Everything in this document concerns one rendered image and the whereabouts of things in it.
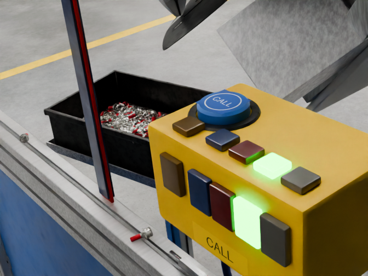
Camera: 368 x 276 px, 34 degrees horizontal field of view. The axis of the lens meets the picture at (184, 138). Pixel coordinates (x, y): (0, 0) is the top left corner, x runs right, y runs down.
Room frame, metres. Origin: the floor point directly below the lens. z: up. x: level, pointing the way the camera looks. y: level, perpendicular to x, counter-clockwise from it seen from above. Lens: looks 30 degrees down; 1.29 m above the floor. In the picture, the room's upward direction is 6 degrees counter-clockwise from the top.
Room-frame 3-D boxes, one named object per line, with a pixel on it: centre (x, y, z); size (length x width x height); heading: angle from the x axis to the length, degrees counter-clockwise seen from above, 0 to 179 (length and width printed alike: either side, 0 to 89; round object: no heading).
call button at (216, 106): (0.41, -0.03, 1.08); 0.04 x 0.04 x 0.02
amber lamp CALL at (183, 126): (0.39, 0.00, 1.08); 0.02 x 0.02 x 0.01; 35
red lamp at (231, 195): (0.33, -0.02, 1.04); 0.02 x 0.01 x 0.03; 35
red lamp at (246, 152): (0.34, -0.04, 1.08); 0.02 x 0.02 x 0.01; 35
